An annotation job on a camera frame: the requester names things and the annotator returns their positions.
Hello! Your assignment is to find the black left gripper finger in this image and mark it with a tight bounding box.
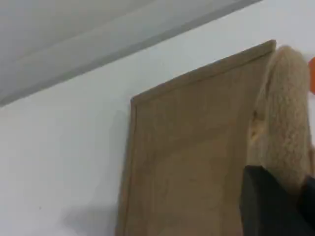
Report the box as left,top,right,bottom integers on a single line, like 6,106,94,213
242,165,305,236
299,173,315,236

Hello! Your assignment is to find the brown jute tote bag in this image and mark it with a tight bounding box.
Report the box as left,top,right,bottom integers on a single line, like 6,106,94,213
115,39,315,236

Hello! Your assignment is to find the orange toy pear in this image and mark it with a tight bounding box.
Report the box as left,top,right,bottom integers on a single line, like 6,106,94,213
307,56,315,94

